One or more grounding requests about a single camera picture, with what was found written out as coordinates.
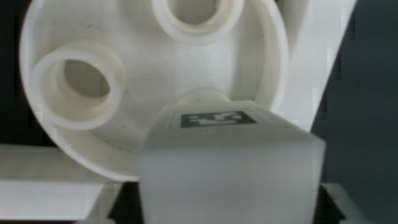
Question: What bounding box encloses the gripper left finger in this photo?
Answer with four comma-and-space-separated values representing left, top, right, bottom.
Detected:
86, 181, 143, 224

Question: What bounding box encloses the white stool leg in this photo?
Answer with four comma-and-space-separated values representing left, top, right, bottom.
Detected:
138, 89, 325, 224

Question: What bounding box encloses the white round stool seat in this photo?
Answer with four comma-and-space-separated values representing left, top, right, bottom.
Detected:
19, 0, 287, 181

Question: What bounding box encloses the white L-shaped fence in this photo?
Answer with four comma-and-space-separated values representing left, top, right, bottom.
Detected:
0, 0, 357, 224

